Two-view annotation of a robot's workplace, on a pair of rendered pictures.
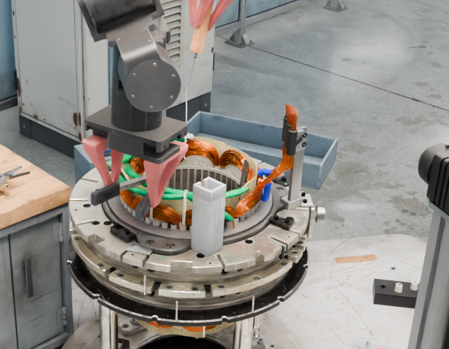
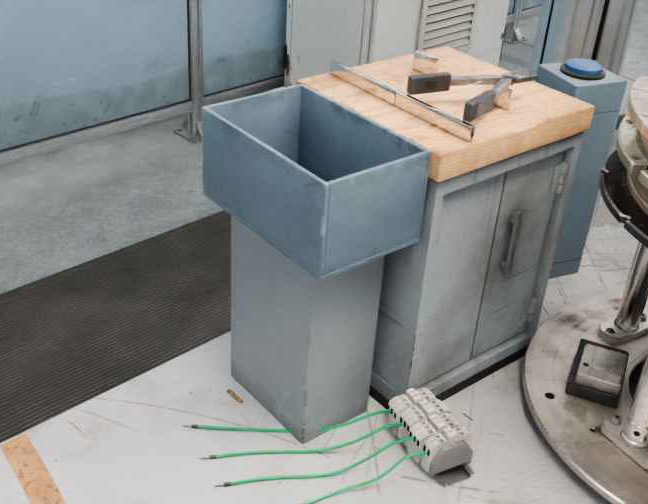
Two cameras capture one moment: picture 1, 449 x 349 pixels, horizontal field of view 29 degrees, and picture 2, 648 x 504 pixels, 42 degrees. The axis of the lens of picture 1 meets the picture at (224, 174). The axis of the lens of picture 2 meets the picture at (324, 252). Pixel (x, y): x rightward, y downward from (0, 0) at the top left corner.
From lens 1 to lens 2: 0.59 m
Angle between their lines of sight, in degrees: 7
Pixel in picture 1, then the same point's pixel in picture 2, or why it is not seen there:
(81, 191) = (646, 104)
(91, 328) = (557, 330)
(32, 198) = (546, 116)
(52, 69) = (331, 44)
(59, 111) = not seen: hidden behind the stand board
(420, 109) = not seen: outside the picture
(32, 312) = (500, 298)
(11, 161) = (482, 69)
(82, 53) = (370, 25)
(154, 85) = not seen: outside the picture
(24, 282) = (503, 251)
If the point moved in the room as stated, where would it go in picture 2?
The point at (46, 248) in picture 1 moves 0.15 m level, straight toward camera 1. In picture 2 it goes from (538, 201) to (595, 291)
